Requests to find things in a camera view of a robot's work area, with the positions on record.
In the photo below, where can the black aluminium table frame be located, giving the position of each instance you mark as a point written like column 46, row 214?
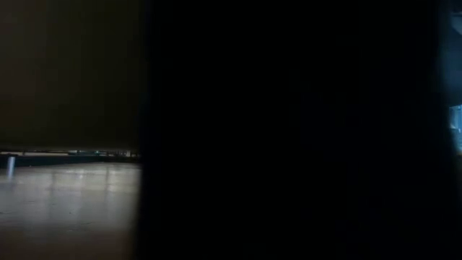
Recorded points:
column 72, row 160

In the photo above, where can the small silver post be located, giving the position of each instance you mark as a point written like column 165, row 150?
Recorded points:
column 11, row 164

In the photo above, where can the wooden shelf with black frame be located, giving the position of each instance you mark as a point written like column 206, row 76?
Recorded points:
column 288, row 108

